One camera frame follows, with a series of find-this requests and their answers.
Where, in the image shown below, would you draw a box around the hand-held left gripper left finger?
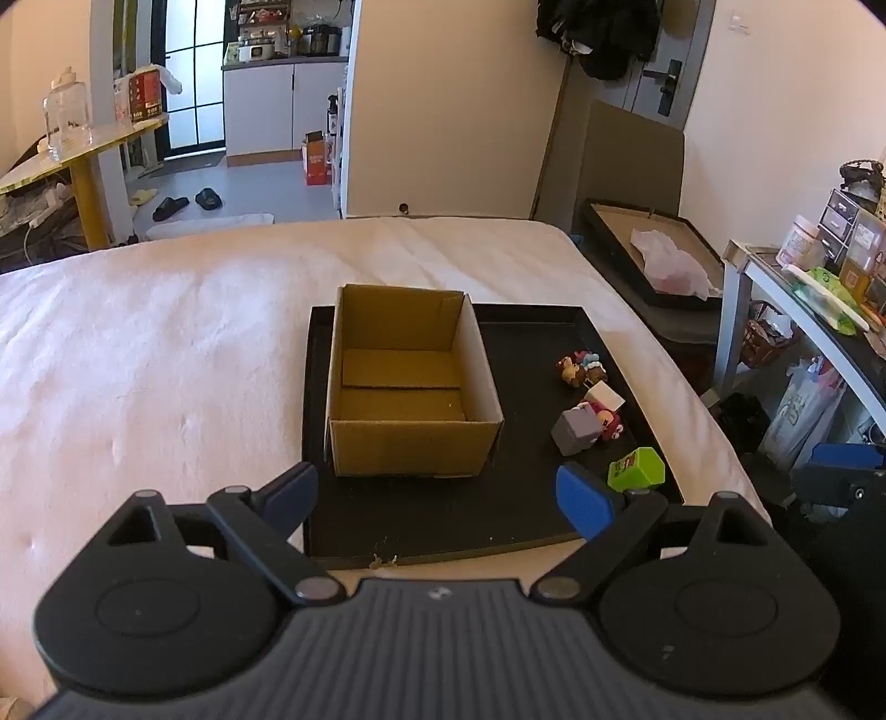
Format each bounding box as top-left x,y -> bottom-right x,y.
93,462 -> 347,609

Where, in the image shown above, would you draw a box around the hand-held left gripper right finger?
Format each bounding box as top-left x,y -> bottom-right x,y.
529,465 -> 783,602

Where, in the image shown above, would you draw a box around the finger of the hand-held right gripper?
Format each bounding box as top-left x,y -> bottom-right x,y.
789,443 -> 886,513

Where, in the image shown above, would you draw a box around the green block toy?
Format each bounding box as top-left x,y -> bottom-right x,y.
607,447 -> 667,494

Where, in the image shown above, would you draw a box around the red pink toy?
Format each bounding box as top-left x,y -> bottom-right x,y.
591,405 -> 626,442

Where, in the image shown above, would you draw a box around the black tray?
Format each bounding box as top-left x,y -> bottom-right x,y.
301,305 -> 686,560

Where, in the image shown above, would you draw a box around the cardboard box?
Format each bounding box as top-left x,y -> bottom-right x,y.
325,284 -> 505,479

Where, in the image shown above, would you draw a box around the white plastic bag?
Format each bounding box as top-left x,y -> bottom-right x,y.
761,356 -> 849,468

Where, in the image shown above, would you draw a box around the grey cube toy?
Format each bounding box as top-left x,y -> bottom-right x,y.
552,403 -> 602,458

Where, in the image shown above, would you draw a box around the brown basket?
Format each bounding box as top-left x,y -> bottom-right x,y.
740,301 -> 797,368

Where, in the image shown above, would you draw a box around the green wipes pack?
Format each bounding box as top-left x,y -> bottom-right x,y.
792,266 -> 877,337

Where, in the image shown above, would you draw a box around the white desk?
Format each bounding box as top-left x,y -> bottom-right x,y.
716,239 -> 886,444

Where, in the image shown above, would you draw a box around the white bed blanket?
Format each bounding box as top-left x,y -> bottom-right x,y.
0,216 -> 772,700

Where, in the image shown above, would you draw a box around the small drawer organiser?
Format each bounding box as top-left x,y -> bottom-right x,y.
818,188 -> 863,246

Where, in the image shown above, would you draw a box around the crumpled white tissue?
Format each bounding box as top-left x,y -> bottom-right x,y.
630,228 -> 721,300

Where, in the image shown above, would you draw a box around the black framed board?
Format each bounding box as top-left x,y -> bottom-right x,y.
578,199 -> 727,311

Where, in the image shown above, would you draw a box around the dark woven basket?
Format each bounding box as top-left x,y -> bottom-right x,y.
839,159 -> 886,203

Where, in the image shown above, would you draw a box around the white floor mat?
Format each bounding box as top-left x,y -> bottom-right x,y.
147,211 -> 276,242

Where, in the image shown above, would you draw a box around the orange carton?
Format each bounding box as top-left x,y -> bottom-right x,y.
302,131 -> 333,187

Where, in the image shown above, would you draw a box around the flat cardboard sheet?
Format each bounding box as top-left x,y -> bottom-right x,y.
578,99 -> 686,219

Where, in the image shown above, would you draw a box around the yellow round table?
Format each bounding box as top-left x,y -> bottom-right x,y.
0,114 -> 171,250

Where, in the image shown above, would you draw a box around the white kitchen cabinet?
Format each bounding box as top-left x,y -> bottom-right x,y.
221,59 -> 347,167

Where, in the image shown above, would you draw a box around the red box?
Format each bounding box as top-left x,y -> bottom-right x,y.
114,65 -> 167,127

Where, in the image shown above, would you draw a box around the black framed glass door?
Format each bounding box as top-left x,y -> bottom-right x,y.
162,0 -> 227,151

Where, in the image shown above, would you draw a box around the clear glass jar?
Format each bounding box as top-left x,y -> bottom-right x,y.
43,67 -> 94,162

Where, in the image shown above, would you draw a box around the grey door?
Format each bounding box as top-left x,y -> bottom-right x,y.
623,0 -> 715,132

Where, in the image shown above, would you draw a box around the dark rice cooker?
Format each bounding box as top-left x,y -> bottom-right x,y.
302,24 -> 340,58

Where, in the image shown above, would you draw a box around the black hanging clothes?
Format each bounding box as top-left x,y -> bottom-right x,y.
536,0 -> 658,79

